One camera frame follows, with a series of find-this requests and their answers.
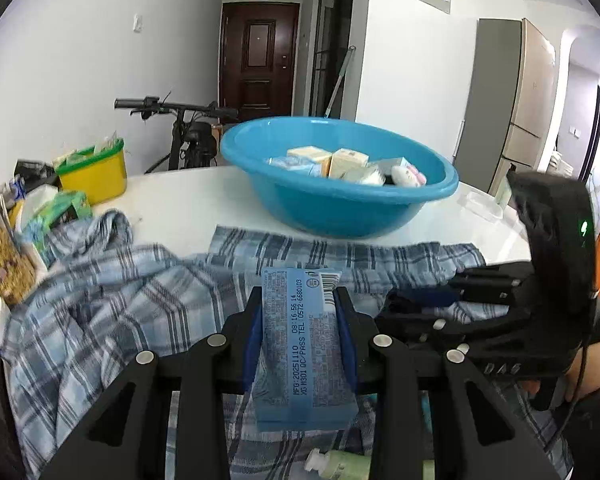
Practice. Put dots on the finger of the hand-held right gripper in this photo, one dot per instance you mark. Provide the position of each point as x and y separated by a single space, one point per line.
470 325
490 285

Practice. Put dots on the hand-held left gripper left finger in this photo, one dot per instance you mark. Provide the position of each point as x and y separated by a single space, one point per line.
252 345

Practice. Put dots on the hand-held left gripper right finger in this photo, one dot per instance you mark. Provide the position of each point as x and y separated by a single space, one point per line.
344 342

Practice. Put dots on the blue tissue packet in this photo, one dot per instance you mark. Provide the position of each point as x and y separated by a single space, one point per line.
305 350

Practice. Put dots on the blue plastic basin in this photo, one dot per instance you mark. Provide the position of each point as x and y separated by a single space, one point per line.
340 210

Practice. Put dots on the person's right forearm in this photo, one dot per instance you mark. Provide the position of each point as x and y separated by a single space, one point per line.
595 435

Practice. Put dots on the person's right hand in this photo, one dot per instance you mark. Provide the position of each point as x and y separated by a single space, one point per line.
587 375

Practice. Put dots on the clear plastic container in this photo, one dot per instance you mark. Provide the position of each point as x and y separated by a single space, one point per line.
480 205

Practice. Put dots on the pale green bottle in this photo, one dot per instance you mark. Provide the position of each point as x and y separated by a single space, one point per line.
503 191

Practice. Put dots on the green tube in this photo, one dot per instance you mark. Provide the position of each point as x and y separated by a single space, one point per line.
345 462

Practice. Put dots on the blue plaid shirt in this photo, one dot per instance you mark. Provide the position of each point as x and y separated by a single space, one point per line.
130 300

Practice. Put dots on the white pink plush toy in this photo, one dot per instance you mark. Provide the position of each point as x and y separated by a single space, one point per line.
409 176

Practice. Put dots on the translucent white box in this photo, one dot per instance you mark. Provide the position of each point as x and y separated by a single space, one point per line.
400 162

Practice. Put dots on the white tissue pack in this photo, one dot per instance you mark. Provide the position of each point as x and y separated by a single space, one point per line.
365 176

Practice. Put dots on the beige box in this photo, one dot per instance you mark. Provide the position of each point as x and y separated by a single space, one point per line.
347 162
310 154

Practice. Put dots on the grey beige refrigerator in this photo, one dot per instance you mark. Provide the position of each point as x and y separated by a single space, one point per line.
495 100

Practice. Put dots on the blue and white box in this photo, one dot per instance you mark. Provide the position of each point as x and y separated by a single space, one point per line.
292 164

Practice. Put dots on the black bicycle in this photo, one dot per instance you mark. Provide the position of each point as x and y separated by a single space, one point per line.
180 135

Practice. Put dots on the yellow container green lid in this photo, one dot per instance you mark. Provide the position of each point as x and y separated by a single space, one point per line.
97 180

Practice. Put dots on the green tissue packet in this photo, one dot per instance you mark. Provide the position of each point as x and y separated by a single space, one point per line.
60 210

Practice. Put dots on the mop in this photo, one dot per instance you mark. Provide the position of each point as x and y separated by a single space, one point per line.
341 77

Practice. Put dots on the granola snack bag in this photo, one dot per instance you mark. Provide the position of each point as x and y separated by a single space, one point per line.
2 260

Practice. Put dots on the black device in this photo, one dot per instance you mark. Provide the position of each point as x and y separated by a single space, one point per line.
30 169

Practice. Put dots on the dark brown door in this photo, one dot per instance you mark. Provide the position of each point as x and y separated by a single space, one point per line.
257 60

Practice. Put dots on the dark framed sliding door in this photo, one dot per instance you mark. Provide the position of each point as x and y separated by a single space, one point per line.
330 20

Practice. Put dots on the white light switch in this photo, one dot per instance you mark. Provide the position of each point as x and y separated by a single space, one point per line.
138 23

